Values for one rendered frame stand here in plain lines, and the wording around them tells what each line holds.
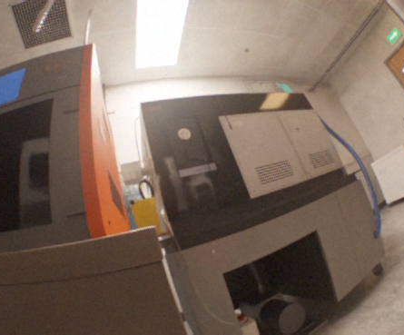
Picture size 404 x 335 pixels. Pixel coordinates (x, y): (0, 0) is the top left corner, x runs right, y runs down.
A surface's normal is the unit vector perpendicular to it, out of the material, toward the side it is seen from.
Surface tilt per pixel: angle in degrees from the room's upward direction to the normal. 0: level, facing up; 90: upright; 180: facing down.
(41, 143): 90
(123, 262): 90
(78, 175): 90
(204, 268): 90
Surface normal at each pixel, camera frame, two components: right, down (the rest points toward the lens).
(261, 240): 0.22, -0.40
